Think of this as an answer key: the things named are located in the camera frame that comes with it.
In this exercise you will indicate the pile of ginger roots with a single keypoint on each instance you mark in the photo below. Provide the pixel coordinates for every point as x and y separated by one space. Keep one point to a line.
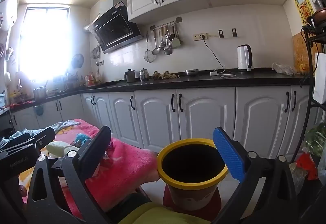
165 75

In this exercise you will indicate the black metal rack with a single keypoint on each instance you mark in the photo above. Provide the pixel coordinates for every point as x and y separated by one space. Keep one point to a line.
310 66

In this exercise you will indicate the yellow wall poster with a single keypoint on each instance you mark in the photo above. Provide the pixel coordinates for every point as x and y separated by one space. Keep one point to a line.
303 4

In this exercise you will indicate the green vegetables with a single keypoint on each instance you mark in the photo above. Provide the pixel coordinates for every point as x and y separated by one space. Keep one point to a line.
317 140

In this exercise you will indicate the grey-green cloth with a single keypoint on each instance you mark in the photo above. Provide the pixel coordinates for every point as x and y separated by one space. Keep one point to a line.
59 126

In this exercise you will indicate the white paper bag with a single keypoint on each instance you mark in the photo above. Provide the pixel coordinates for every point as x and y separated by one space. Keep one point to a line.
320 79

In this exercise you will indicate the white electric kettle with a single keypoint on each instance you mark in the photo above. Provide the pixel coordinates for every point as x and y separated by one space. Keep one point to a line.
244 58

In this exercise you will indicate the pink printed blanket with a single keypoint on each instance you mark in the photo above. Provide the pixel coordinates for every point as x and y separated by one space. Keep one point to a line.
127 160

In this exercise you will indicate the dark lidded pot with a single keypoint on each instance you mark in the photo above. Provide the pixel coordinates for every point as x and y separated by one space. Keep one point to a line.
130 76

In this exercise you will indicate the steel teapot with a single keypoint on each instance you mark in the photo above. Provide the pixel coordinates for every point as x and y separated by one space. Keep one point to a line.
144 75

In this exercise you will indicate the cream crumpled item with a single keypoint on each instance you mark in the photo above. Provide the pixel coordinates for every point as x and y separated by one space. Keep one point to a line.
59 149

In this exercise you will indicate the steel skimmer spoons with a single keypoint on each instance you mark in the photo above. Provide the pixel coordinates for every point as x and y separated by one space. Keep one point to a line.
167 49

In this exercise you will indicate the yellow-rimmed waste bin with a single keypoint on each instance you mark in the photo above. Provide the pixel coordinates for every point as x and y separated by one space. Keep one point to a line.
191 197

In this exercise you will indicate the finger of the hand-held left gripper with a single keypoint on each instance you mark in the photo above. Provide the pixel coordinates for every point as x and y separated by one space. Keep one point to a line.
34 137

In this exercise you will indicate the teal soft item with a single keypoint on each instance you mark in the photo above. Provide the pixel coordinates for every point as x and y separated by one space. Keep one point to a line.
82 138

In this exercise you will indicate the person's yellow-green clothing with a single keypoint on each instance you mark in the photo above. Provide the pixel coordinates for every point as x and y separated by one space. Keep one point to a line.
163 213

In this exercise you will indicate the beige wall power strip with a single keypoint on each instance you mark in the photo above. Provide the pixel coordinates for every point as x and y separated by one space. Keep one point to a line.
200 36

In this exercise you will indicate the orange speckled wall board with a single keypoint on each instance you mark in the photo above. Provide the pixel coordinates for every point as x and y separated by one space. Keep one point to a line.
300 53

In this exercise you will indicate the metal bowl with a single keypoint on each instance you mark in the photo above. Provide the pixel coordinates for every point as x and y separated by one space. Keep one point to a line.
191 73

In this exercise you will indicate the brown clay pot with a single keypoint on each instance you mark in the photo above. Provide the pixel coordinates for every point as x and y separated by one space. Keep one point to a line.
318 19

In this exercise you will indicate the red stool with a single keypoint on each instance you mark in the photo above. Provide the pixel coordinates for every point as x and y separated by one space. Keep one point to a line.
166 198

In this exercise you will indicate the black range hood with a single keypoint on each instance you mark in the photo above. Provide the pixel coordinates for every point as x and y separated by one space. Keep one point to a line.
114 30

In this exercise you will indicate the white water heater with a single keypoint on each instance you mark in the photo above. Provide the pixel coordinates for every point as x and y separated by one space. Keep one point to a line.
9 7

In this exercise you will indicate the steel stock pot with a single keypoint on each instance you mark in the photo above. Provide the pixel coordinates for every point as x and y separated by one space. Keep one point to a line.
39 93

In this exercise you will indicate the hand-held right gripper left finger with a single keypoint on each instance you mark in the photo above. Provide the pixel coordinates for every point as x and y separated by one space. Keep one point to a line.
95 147

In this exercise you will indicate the white lower cabinets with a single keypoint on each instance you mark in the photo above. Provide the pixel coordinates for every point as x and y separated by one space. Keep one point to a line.
158 117

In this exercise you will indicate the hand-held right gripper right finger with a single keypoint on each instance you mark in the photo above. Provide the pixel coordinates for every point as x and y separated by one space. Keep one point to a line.
229 155

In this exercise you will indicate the clear plastic bag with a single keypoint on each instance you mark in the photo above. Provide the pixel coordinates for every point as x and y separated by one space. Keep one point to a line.
282 68

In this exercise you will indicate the teal hanging bin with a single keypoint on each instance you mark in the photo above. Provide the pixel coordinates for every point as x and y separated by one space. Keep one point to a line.
39 110

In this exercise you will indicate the condiment bottles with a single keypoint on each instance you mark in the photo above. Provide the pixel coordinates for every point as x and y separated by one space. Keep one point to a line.
92 79

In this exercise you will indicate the steel ladle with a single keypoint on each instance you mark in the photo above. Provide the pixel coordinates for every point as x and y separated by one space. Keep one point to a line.
155 50

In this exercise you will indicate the white power adapter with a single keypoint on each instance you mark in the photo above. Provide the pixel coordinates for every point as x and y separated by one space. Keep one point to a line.
214 73

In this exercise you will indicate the utensil hanging rail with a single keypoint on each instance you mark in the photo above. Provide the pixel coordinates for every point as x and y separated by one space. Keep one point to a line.
165 24

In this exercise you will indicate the bright window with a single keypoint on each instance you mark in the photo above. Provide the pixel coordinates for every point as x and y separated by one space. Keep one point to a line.
43 41

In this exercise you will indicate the red plastic bag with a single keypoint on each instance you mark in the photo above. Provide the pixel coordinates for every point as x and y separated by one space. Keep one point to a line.
307 165

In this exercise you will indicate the teal round wall fan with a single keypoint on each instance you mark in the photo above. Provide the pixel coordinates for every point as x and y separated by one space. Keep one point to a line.
77 60

